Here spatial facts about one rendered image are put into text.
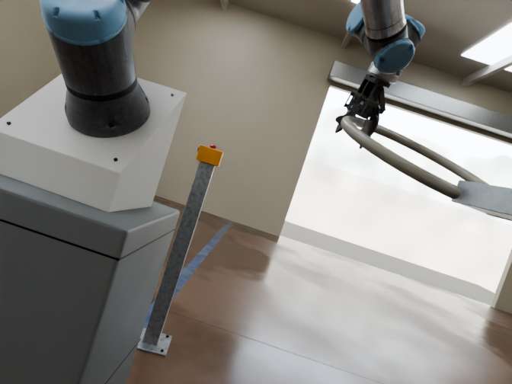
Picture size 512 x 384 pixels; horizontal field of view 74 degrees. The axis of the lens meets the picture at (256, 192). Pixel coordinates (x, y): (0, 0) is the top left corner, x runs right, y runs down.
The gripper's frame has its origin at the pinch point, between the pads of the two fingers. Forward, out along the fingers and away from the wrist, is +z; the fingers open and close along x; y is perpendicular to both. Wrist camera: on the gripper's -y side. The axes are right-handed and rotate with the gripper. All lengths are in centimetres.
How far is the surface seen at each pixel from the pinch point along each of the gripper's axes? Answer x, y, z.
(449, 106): -196, -589, -30
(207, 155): -67, -2, 46
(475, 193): 42.7, 18.5, -8.3
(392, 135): 5.8, -13.0, -6.1
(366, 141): 18.4, 24.1, -6.5
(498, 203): 47, 21, -9
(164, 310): -39, 11, 123
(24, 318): 8, 86, 45
